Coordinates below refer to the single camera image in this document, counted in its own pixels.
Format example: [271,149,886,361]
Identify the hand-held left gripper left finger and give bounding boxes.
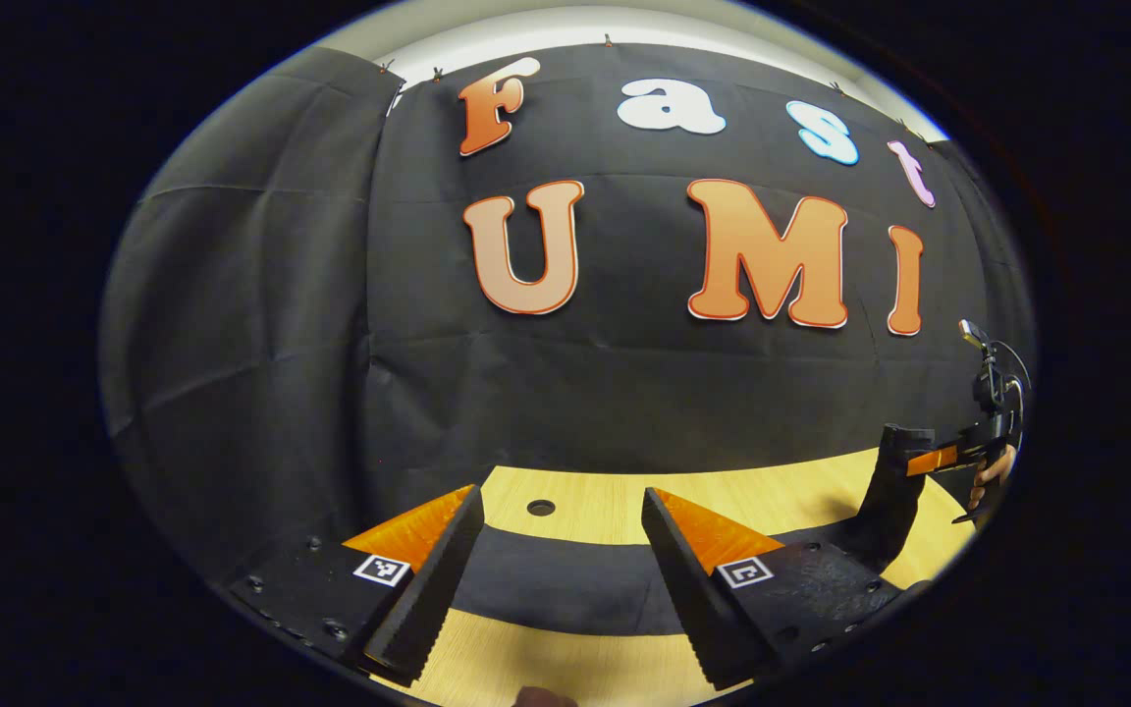
[229,484,485,688]

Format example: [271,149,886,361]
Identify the dark blue jeans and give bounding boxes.
[448,424,937,639]

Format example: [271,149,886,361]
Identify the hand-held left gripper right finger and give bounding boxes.
[641,487,928,691]

